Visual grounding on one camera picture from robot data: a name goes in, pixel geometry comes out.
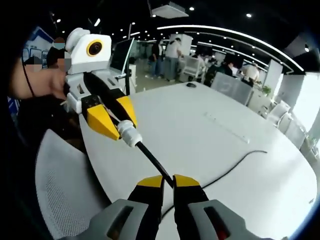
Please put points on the white mesh office chair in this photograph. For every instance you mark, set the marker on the white mesh office chair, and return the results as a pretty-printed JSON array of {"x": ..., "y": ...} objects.
[{"x": 65, "y": 180}]

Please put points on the white ceiling unit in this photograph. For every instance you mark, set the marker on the white ceiling unit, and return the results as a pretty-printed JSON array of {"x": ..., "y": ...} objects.
[{"x": 170, "y": 10}]

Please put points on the person's body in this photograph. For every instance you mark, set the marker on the person's body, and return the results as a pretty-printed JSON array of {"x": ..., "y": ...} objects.
[{"x": 37, "y": 117}]

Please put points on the monitor on black stand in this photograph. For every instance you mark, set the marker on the monitor on black stand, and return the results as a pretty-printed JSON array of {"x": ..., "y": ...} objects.
[{"x": 121, "y": 56}]

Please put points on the white table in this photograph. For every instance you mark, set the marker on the white table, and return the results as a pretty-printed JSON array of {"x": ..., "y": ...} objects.
[{"x": 200, "y": 140}]

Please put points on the grey desk partition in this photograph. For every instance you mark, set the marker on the grey desk partition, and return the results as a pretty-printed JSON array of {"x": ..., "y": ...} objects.
[{"x": 230, "y": 87}]

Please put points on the green plant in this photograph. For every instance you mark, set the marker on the green plant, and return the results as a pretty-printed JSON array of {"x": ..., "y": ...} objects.
[{"x": 266, "y": 90}]

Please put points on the person's left forearm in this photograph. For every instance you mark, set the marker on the person's left forearm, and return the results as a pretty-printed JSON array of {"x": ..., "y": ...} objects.
[{"x": 40, "y": 82}]

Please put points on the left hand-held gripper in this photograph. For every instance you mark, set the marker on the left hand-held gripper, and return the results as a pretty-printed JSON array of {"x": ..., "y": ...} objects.
[{"x": 80, "y": 60}]

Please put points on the black computer mouse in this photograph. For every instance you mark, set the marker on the black computer mouse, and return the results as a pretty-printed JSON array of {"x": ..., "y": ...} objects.
[{"x": 191, "y": 85}]

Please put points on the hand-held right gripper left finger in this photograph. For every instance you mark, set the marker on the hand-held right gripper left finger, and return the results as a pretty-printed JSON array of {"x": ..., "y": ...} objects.
[{"x": 140, "y": 215}]

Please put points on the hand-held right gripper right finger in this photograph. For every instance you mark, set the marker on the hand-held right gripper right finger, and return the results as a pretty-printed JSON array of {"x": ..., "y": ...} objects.
[{"x": 197, "y": 215}]

